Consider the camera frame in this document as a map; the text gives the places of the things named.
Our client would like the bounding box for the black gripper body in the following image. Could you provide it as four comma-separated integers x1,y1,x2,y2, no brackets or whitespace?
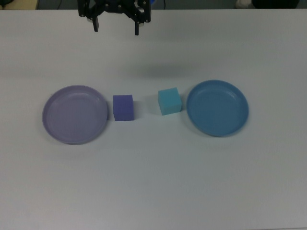
95,0,135,14

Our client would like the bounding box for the cyan foam cube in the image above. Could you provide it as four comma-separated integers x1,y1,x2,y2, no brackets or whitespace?
157,87,182,116

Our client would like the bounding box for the purple foam cube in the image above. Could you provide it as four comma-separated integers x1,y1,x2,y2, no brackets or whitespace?
112,94,134,122

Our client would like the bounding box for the purple round plate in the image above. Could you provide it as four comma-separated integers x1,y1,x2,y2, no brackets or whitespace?
42,84,108,145

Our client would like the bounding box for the blue round plate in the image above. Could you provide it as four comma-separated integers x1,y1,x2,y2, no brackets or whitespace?
186,80,249,138

